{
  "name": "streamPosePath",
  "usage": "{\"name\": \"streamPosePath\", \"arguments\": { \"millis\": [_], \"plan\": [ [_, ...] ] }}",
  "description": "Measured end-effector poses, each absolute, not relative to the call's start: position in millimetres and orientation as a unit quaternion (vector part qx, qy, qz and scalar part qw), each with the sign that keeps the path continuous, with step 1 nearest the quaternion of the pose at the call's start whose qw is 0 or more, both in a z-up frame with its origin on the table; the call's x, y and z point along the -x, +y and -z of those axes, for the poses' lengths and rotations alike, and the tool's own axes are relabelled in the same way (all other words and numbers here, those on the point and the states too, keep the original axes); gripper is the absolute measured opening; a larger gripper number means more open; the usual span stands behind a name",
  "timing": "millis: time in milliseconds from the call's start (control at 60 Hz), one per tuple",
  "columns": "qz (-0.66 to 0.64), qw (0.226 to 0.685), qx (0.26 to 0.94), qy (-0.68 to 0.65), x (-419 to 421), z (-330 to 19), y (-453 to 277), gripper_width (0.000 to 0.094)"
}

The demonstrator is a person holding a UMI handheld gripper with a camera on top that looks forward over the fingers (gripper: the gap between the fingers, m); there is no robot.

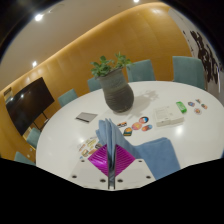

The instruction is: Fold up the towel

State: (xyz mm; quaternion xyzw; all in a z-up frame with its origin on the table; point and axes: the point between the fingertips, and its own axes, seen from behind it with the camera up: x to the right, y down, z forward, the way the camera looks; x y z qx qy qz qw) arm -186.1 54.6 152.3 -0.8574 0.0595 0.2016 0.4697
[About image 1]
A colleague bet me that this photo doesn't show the white folding screen with calligraphy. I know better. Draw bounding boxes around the white folding screen with calligraphy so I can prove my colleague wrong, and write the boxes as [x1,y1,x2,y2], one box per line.
[168,8,223,98]

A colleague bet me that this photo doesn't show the pink round sticker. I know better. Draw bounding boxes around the pink round sticker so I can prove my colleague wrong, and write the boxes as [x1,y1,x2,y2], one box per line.
[131,122,143,131]

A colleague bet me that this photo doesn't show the green plant in grey pot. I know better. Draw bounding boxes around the green plant in grey pot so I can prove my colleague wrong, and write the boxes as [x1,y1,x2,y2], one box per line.
[90,51,135,114]

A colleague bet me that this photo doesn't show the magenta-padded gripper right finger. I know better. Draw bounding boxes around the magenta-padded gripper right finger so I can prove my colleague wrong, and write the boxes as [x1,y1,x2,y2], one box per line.
[113,143,157,191]

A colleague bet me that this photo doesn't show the white sheet of colourful stickers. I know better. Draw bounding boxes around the white sheet of colourful stickers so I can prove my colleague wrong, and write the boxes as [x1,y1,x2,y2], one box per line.
[76,134,104,159]

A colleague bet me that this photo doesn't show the teal chairs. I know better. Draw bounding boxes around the teal chairs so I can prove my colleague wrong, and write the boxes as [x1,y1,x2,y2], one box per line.
[13,55,206,166]

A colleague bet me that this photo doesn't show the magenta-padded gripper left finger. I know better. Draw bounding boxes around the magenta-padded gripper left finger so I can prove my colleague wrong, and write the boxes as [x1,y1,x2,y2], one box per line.
[68,143,111,190]

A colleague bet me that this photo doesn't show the round ceiling lights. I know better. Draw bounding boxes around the round ceiling lights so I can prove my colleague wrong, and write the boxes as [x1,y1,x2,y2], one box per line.
[31,0,141,68]

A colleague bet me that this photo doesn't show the black television on stand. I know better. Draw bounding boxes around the black television on stand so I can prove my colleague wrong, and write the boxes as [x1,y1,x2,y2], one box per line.
[5,77,55,136]

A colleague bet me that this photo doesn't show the dark square sticker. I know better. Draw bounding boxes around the dark square sticker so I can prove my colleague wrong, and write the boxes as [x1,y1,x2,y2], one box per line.
[122,126,134,137]

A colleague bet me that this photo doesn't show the grey flat notebook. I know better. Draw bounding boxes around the grey flat notebook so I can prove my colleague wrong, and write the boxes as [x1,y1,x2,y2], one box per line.
[74,111,99,124]

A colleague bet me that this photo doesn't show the blue towel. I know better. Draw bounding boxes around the blue towel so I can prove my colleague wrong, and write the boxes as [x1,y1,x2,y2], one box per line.
[95,118,181,190]

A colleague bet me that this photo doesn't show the small green block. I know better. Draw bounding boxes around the small green block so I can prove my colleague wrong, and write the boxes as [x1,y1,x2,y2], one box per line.
[175,101,188,114]

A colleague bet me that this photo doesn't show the white flat box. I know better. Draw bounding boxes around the white flat box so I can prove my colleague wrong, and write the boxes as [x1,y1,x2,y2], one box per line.
[153,105,185,128]

